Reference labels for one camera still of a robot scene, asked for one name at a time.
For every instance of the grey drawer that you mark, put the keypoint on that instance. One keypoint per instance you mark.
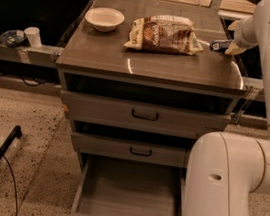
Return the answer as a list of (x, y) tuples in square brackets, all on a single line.
[(131, 150), (115, 187), (141, 116)]

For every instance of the white bowl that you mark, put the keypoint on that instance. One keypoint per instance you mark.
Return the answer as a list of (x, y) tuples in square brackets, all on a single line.
[(104, 19)]

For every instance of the brown chip bag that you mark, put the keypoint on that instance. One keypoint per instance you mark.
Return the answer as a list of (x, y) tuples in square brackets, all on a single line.
[(164, 34)]

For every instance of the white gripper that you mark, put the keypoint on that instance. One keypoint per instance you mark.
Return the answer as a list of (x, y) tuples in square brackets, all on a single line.
[(244, 35)]

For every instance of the grey drawer cabinet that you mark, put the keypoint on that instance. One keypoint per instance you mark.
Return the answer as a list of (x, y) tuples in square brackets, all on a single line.
[(98, 63)]

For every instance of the top grey drawer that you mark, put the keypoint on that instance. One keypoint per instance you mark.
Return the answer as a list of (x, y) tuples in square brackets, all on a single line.
[(141, 116)]

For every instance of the white paper cup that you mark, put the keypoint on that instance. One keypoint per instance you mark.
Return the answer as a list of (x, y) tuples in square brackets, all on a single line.
[(33, 36)]

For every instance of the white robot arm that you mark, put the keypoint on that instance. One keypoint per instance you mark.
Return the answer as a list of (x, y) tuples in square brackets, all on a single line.
[(229, 172)]

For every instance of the middle grey drawer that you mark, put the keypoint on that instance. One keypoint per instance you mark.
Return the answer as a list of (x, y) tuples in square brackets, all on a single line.
[(131, 150)]

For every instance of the blue bowl with items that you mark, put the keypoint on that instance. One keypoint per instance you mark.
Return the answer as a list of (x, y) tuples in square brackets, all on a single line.
[(13, 38)]

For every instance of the bottom grey drawer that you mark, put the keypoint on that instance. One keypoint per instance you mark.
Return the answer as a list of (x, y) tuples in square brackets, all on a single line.
[(115, 187)]

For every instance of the blue rxbar blueberry bar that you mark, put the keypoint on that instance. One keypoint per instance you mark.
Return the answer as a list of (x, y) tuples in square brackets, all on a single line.
[(220, 45)]

